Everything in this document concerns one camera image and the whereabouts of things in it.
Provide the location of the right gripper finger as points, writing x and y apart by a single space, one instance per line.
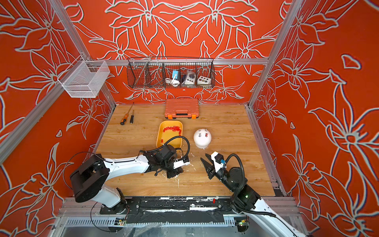
212 158
207 165

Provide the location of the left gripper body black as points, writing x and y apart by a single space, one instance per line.
171 172

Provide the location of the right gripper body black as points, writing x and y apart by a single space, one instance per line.
221 177

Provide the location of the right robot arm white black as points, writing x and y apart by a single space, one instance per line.
230 171

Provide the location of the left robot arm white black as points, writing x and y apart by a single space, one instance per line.
89 180

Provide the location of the white dome screw fixture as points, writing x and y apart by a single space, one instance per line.
202 142

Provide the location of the red sleeves pile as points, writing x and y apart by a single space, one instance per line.
173 129

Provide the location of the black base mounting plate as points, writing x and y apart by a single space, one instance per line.
174 210

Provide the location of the yellow plastic tray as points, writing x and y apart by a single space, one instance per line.
169 134

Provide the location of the orange tool case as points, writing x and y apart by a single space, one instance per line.
182 108

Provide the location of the white button box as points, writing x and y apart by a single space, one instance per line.
203 81

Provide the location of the white round dial device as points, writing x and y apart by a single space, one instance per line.
190 79

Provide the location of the blue white small box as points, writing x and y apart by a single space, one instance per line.
175 75

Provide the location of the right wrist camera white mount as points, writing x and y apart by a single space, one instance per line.
220 162

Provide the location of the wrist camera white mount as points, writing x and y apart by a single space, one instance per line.
180 163
220 162

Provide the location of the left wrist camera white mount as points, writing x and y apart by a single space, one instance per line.
180 163

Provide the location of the orange handled screwdriver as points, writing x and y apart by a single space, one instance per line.
124 119

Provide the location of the black wire wall basket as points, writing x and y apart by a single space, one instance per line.
156 72

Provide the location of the clear acrylic wall box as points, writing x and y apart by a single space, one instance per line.
84 80

